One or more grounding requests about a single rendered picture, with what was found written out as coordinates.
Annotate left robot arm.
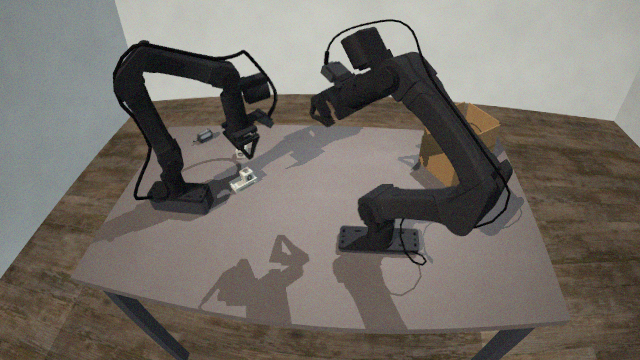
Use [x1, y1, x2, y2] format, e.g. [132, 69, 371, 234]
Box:
[114, 46, 271, 203]

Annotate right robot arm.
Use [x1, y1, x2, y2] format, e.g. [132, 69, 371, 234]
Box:
[338, 27, 513, 253]

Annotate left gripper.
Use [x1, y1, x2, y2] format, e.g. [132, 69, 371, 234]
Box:
[221, 106, 273, 160]

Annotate brown cardboard box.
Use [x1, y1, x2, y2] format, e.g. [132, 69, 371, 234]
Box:
[418, 102, 500, 187]

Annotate white number cube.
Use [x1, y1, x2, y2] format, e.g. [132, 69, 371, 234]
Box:
[236, 145, 248, 158]
[239, 167, 254, 183]

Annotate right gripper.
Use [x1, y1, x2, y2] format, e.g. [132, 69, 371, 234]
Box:
[309, 61, 373, 127]

